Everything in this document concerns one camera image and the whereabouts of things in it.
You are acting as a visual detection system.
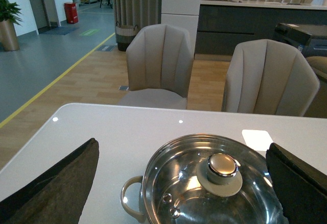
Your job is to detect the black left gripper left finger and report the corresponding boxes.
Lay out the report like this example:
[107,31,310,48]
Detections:
[1,138,99,223]

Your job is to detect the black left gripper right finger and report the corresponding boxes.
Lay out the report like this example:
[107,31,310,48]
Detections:
[266,143,326,223]

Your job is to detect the glass pot lid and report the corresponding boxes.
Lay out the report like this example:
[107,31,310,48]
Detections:
[142,134,288,223]

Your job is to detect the white electric cooking pot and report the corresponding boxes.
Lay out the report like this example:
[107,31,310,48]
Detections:
[120,176,149,223]

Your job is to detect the beige chair right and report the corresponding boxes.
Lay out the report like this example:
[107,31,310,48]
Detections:
[221,39,320,116]

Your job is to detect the beige chair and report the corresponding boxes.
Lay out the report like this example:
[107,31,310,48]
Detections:
[221,39,320,116]
[118,24,194,110]

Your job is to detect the black appliance box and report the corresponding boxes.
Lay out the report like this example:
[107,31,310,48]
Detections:
[272,23,326,57]

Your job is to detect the beige chair left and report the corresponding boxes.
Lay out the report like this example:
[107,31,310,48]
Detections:
[118,24,194,110]

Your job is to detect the woven laundry basket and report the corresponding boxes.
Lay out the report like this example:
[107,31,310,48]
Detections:
[115,21,139,52]

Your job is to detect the dark kitchen counter cabinet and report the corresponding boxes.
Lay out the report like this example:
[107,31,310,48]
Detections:
[195,1,326,55]

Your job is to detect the red fire extinguisher box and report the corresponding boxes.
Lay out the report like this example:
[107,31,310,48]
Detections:
[64,2,78,24]

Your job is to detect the potted green plant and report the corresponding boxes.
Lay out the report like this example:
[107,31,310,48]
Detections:
[1,0,22,52]

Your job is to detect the beige curtain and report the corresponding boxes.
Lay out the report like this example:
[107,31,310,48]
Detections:
[112,0,161,28]

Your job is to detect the white pillar cabinet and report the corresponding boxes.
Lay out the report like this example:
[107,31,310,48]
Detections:
[161,0,200,42]

